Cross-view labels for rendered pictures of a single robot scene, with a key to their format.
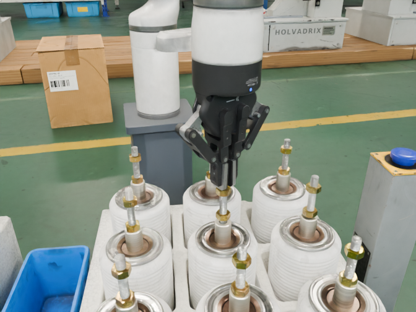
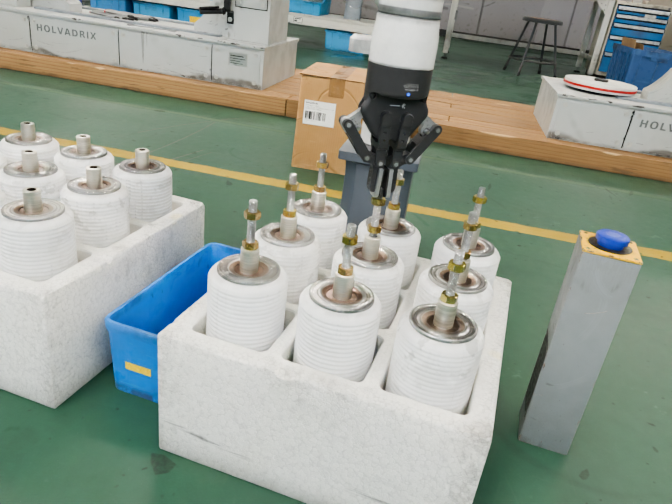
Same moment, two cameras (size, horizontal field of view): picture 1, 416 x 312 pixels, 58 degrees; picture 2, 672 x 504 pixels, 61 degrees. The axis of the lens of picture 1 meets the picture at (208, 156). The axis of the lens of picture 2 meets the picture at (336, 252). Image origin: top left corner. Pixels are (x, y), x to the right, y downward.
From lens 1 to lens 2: 34 cm
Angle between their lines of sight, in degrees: 20
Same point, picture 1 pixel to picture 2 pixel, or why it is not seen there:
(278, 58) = (633, 161)
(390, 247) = (571, 348)
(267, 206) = (440, 255)
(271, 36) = (632, 127)
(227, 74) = (387, 74)
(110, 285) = not seen: hidden behind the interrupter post
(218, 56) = (383, 56)
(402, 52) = not seen: outside the picture
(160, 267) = (300, 256)
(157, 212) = (326, 224)
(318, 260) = not seen: hidden behind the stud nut
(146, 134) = (358, 164)
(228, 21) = (395, 26)
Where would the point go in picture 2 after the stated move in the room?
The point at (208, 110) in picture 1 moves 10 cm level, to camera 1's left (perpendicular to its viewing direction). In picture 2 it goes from (369, 107) to (293, 90)
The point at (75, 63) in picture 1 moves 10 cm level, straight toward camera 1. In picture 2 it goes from (338, 96) to (334, 102)
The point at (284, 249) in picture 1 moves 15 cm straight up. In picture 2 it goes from (424, 281) to (448, 168)
